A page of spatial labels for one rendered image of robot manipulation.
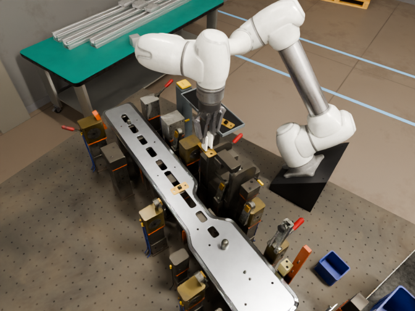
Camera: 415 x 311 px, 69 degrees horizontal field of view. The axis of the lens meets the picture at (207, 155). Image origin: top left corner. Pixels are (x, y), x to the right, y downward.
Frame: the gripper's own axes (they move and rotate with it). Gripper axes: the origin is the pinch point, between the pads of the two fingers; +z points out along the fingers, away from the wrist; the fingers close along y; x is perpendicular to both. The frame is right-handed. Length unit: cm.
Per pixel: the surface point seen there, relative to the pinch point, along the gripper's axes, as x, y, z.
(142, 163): -30.6, 15.9, 33.7
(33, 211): -56, 72, 64
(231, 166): 5.5, -9.0, 14.8
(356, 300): 67, -9, 14
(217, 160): -2.7, -7.8, 17.8
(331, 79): -117, -272, 129
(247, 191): 15.4, -10.8, 21.7
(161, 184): -14.6, 14.1, 33.8
